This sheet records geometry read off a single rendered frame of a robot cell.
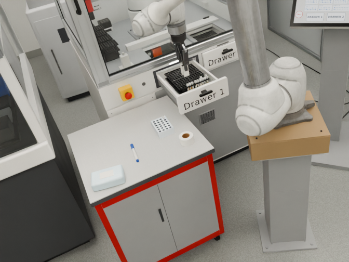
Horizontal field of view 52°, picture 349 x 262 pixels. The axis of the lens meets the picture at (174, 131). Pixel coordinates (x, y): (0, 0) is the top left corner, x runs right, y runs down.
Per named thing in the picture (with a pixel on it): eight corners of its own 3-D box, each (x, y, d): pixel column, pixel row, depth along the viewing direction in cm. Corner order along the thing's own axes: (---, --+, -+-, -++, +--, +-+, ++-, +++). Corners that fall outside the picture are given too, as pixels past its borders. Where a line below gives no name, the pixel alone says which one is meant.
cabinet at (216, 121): (263, 145, 276) (258, 51, 228) (139, 202, 254) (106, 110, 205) (204, 93, 349) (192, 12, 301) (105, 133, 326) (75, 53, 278)
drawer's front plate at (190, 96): (229, 94, 192) (227, 77, 185) (180, 115, 186) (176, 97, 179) (227, 93, 193) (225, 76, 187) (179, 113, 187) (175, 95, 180)
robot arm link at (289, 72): (311, 98, 159) (315, 54, 145) (292, 121, 150) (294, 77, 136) (278, 89, 169) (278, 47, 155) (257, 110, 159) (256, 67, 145)
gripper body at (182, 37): (188, 32, 170) (191, 50, 176) (180, 27, 177) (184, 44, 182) (174, 37, 169) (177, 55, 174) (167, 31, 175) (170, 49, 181)
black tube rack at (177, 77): (210, 88, 197) (209, 78, 193) (182, 100, 193) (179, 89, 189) (192, 73, 214) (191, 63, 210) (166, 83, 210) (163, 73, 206)
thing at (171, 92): (224, 92, 192) (223, 82, 188) (181, 109, 186) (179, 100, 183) (191, 65, 223) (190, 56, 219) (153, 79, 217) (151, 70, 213)
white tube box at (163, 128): (174, 132, 184) (173, 127, 182) (159, 139, 183) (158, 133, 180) (166, 120, 194) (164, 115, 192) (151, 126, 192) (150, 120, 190)
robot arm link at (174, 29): (180, 15, 174) (182, 27, 177) (163, 21, 172) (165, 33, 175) (188, 20, 167) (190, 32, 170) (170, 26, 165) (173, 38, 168)
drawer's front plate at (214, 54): (246, 54, 223) (245, 38, 217) (205, 70, 217) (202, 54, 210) (244, 53, 225) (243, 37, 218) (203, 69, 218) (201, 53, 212)
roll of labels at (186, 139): (177, 144, 176) (176, 139, 174) (184, 136, 181) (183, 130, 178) (190, 147, 173) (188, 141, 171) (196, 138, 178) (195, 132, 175)
